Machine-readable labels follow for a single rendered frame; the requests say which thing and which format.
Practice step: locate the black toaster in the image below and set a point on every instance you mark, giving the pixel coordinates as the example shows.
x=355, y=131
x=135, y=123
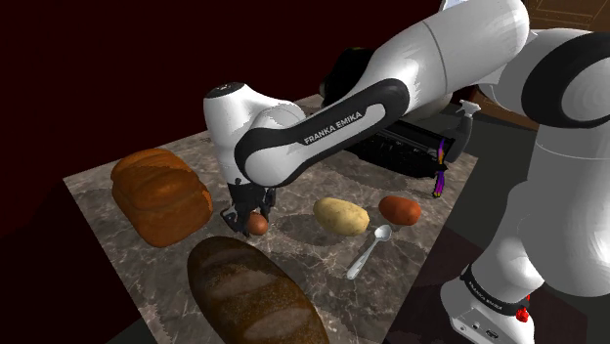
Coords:
x=400, y=150

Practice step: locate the brown egg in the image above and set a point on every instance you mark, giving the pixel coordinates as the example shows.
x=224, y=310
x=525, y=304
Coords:
x=258, y=224

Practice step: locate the black round appliance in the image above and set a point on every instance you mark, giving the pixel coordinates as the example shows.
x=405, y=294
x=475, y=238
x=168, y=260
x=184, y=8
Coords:
x=343, y=76

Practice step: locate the red-brown potato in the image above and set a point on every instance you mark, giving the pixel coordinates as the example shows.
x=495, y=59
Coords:
x=400, y=210

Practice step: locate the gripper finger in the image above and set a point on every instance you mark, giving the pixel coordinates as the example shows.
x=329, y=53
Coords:
x=237, y=221
x=269, y=199

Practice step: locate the yellow potato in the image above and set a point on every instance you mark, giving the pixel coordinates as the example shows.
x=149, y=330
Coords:
x=340, y=217

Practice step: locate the silver spoon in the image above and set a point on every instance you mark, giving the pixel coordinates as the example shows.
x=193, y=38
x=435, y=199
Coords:
x=367, y=255

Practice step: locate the dark oval bread loaf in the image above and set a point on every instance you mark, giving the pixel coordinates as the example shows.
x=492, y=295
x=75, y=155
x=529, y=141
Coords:
x=252, y=295

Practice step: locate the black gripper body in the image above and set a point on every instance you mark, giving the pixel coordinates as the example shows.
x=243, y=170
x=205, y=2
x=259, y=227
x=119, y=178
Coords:
x=245, y=196

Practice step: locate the orange-brown bread loaf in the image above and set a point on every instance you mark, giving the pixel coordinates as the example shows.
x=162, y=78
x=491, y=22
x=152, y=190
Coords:
x=159, y=197

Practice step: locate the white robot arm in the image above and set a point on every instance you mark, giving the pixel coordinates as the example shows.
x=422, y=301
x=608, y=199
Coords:
x=443, y=52

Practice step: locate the dark spray bottle white nozzle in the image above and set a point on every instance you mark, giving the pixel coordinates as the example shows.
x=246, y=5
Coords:
x=460, y=133

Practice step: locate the purple and orange pen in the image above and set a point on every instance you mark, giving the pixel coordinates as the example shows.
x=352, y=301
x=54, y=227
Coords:
x=439, y=178

